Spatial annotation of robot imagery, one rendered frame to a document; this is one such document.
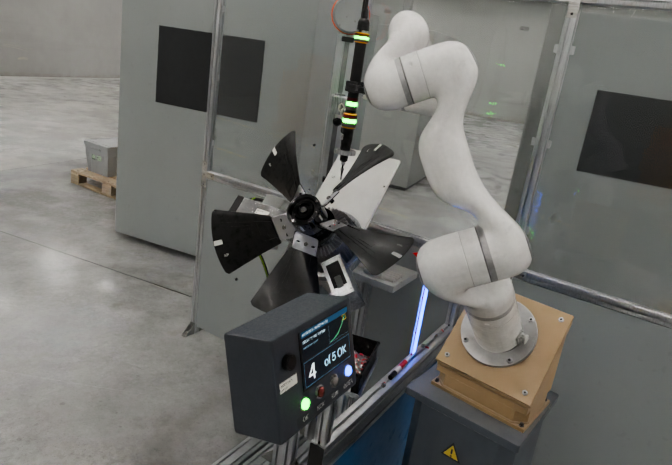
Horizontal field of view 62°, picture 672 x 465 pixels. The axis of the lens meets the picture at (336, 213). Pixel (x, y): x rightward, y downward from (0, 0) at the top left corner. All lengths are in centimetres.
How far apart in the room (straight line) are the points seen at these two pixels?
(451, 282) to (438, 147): 27
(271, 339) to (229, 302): 228
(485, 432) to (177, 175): 342
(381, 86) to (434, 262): 37
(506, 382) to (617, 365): 100
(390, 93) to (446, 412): 79
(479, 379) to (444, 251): 44
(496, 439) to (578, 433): 114
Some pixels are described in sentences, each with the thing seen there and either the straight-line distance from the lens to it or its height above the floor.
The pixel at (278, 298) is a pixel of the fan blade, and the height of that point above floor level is 98.
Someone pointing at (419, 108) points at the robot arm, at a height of 161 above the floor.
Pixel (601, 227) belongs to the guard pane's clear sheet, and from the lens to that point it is 228.
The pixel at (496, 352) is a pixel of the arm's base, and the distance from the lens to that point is 148.
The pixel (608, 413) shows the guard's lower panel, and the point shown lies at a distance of 251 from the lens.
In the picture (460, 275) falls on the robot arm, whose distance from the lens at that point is 115.
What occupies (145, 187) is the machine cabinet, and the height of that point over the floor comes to 49.
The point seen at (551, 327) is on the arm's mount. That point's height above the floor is 115.
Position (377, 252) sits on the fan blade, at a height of 116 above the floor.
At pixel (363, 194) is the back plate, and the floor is 123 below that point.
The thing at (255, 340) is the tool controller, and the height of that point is 124.
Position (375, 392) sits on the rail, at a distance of 162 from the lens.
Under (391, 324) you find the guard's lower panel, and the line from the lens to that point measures 266.
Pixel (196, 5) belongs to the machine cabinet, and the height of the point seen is 189.
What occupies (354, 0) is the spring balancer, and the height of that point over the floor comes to 193.
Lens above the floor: 173
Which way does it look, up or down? 16 degrees down
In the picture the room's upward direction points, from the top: 8 degrees clockwise
